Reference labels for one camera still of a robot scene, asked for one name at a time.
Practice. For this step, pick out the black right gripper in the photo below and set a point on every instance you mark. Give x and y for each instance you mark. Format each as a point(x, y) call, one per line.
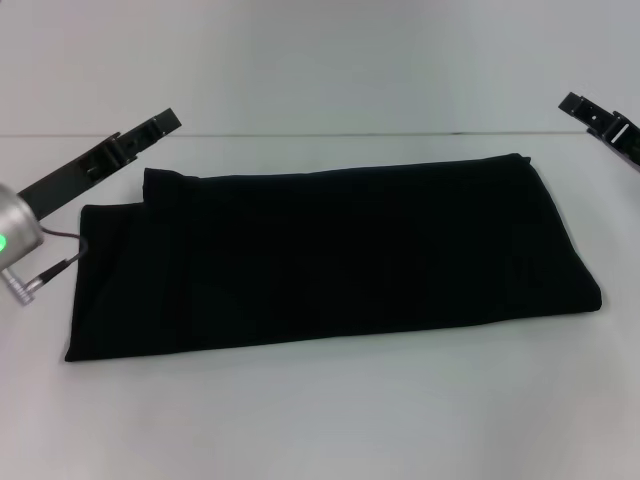
point(622, 137)

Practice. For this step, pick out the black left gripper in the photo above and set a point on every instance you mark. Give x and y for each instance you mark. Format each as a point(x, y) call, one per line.
point(75, 175)

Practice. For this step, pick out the black shirt with FREE print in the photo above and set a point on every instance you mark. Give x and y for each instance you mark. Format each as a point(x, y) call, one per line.
point(325, 250)

